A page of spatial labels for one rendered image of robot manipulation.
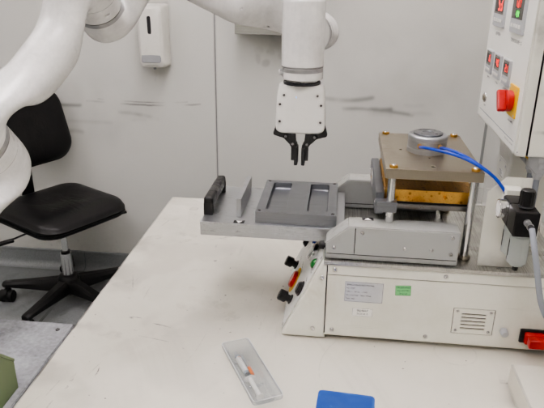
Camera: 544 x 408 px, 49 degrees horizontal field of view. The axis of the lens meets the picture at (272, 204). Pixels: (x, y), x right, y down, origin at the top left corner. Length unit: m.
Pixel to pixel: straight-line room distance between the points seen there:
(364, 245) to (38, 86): 0.69
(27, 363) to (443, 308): 0.80
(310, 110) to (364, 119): 1.52
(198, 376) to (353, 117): 1.79
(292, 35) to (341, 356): 0.63
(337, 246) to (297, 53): 0.38
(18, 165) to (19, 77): 0.17
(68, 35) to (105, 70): 1.62
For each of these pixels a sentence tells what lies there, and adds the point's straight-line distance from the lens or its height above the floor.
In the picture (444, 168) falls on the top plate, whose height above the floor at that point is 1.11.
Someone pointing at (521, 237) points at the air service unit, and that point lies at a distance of 1.10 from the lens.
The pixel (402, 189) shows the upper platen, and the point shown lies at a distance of 1.19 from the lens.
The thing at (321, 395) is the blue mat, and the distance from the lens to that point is 1.12.
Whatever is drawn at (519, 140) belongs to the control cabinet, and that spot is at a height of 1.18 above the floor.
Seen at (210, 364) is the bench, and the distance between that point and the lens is 1.19.
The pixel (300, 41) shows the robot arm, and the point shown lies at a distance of 1.19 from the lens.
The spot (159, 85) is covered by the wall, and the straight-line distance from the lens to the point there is 2.82.
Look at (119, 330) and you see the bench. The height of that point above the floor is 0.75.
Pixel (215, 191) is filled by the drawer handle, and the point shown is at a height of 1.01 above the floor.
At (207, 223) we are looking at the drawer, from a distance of 1.24.
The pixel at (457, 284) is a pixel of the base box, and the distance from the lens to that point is 1.22.
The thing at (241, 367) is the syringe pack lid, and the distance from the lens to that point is 1.14.
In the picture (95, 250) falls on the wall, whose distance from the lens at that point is 3.21.
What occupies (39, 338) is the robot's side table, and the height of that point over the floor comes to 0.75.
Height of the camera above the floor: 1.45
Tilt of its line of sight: 21 degrees down
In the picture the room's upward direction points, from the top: 1 degrees clockwise
